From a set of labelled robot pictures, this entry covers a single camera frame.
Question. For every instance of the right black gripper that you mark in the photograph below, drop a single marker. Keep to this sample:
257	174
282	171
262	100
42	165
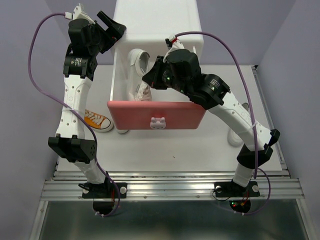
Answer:
153	77

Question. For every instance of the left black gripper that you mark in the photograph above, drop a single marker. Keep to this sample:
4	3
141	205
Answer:
112	36

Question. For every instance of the white sneaker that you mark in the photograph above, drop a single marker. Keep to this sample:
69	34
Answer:
137	89
232	138

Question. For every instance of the pink drawer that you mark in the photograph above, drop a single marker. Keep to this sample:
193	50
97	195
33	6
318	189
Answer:
167	110

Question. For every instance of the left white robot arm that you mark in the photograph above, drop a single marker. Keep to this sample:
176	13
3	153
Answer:
69	141

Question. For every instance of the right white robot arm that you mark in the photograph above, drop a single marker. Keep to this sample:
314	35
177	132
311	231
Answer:
258	140

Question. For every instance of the white shoe cabinet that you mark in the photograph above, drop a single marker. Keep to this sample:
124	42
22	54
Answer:
148	24

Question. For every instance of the right orange sneaker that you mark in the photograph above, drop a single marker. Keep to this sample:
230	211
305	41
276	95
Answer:
121	131

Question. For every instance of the orange sneaker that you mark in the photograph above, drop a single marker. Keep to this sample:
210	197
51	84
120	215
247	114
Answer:
98	122
121	131

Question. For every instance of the left orange sneaker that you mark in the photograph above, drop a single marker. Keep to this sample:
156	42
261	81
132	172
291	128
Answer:
98	122

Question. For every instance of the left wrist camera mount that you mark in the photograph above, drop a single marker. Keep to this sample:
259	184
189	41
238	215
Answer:
80	12

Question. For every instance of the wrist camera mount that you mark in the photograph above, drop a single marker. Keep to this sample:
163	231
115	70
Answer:
173	44
80	12

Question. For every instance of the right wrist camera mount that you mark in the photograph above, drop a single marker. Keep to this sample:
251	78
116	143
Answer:
173	44

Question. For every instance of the aluminium mounting rail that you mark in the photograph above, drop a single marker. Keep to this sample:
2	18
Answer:
165	185

